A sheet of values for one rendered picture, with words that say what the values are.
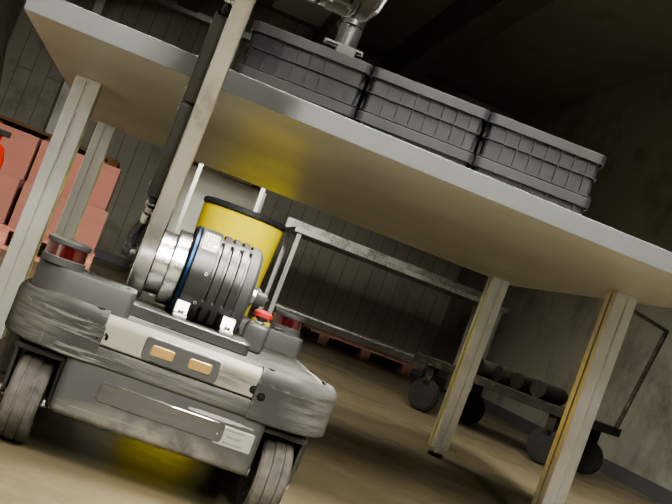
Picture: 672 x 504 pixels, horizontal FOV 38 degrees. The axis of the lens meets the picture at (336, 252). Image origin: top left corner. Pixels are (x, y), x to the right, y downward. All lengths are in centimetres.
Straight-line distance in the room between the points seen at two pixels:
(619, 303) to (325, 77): 95
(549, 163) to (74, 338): 130
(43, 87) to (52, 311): 797
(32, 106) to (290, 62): 719
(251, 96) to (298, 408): 58
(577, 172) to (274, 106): 89
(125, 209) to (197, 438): 782
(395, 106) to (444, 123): 12
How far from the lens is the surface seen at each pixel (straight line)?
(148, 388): 152
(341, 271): 947
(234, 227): 426
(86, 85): 236
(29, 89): 945
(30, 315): 154
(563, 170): 239
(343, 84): 233
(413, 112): 233
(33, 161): 633
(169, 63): 178
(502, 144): 236
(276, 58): 234
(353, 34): 241
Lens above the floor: 37
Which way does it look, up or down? 3 degrees up
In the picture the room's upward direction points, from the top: 21 degrees clockwise
